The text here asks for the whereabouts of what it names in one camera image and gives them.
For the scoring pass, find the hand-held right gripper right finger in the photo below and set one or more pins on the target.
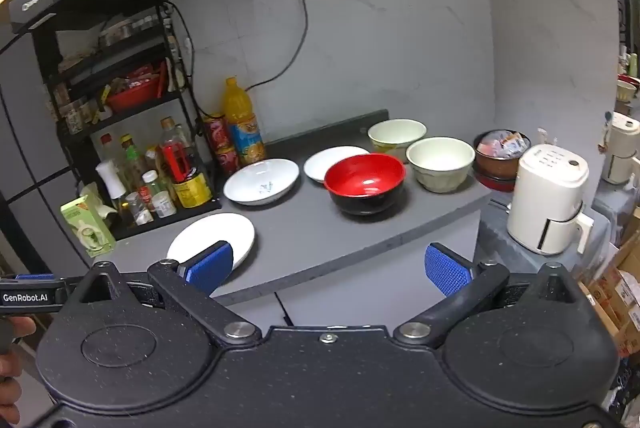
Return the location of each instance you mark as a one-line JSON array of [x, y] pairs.
[[445, 270]]

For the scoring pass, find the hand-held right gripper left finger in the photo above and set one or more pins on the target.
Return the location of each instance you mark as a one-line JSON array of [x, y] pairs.
[[210, 267]]

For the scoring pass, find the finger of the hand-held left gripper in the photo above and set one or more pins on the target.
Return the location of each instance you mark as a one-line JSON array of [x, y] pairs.
[[35, 277]]

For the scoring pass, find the plain white plate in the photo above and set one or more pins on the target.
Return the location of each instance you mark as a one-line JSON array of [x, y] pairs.
[[210, 230]]

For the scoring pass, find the white dish blue script print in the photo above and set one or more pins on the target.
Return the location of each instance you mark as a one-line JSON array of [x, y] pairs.
[[260, 180]]

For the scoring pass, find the person's left hand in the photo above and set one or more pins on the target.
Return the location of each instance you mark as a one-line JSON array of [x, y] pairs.
[[9, 393]]

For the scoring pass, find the green cardboard box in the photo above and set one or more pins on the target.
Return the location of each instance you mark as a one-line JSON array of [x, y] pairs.
[[85, 228]]

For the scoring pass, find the white cap labelled bottle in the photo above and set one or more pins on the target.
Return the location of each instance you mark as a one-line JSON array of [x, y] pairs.
[[161, 203]]

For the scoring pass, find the small clear spice jar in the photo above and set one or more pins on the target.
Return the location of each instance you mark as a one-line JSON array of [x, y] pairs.
[[139, 210]]

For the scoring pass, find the crumpled beige cloth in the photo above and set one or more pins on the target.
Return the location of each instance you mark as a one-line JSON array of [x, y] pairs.
[[100, 203]]

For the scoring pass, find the cream ribbed bowl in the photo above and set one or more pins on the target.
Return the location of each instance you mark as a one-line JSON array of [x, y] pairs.
[[440, 163]]

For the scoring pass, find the red drink can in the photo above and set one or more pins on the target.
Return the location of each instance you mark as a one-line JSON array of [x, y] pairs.
[[215, 133], [227, 159]]

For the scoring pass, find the red and black bowl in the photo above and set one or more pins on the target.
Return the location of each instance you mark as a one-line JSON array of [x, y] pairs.
[[365, 185]]

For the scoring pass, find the white air fryer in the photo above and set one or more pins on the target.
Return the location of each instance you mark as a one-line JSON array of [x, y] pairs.
[[545, 198]]

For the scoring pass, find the white cone cap bottle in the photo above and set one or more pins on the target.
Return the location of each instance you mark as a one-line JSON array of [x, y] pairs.
[[111, 178]]

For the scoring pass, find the brown bowl of packets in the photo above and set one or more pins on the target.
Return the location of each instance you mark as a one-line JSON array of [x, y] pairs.
[[500, 158]]

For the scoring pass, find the green label bottle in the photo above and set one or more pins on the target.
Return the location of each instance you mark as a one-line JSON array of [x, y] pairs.
[[132, 163]]

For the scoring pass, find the orange juice bottle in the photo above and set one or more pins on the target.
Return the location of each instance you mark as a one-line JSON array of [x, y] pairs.
[[242, 128]]

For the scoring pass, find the red cap bottle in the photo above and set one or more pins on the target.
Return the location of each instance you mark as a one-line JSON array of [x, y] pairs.
[[107, 148]]

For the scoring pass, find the white plate dark crossed print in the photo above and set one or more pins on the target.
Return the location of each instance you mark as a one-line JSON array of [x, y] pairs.
[[325, 163]]

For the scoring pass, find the printed cardboard box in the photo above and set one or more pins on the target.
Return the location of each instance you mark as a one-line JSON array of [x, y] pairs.
[[612, 303]]

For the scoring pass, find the red plastic basket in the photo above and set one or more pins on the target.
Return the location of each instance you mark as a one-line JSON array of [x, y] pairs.
[[132, 97]]

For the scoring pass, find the white kettle appliance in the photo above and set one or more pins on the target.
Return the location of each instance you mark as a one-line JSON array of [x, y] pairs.
[[620, 148]]

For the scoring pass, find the black metal rack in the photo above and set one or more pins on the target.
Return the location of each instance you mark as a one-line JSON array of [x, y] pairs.
[[45, 58]]

